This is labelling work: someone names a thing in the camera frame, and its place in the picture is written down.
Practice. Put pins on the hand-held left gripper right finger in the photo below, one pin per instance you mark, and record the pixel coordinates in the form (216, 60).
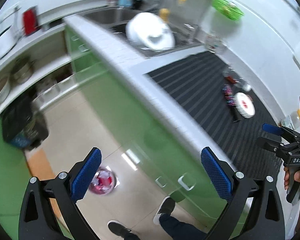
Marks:
(216, 175)

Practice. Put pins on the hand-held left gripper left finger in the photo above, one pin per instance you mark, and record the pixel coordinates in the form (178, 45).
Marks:
(86, 175)

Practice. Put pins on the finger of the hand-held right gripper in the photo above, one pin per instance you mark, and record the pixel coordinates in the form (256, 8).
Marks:
(267, 143)
(272, 129)

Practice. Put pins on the round trash bin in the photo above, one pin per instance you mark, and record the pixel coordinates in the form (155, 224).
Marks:
(102, 182)

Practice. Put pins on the white round lid container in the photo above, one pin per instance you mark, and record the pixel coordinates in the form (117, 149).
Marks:
(245, 110)

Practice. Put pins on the black trash bag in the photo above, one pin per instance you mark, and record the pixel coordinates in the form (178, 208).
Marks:
(22, 125)

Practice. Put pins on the person's right hand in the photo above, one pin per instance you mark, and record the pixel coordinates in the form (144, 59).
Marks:
(286, 177)

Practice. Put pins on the yellow drink bottle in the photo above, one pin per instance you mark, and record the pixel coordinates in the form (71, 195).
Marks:
(291, 120)

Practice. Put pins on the black sneaker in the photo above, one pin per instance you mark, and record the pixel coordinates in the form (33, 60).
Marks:
(118, 228)
(165, 208)

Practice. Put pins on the person's right leg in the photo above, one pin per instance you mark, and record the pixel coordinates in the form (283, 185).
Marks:
(180, 228)

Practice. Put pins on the person's leg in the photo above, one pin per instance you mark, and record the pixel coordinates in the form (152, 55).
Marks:
(180, 228)
(132, 236)

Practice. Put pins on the green cabinet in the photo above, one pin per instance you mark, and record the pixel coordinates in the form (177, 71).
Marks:
(140, 135)

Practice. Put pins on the person's left leg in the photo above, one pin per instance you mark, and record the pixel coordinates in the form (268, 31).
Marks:
(132, 236)

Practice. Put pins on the black striped mat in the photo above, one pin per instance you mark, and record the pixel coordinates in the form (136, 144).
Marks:
(190, 80)

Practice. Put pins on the printed glass mug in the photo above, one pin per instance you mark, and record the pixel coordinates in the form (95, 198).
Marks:
(212, 42)

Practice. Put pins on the white shelf unit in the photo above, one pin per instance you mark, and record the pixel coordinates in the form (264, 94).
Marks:
(52, 62)

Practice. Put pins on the steel basin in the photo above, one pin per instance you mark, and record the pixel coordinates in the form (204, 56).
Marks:
(0, 92)

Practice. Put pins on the steel pot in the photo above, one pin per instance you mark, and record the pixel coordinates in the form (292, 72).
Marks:
(22, 71)

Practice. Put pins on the tall steel faucet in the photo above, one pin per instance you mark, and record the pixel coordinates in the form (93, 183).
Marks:
(193, 32)

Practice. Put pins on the green plastic basket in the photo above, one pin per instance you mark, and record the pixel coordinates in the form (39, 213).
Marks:
(227, 8)

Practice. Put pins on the yellow sponge brush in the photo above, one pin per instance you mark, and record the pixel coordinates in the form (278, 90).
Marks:
(164, 13)

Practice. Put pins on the steel sink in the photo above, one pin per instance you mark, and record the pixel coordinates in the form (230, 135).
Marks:
(107, 15)

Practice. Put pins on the red container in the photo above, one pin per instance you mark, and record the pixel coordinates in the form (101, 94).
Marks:
(30, 21)

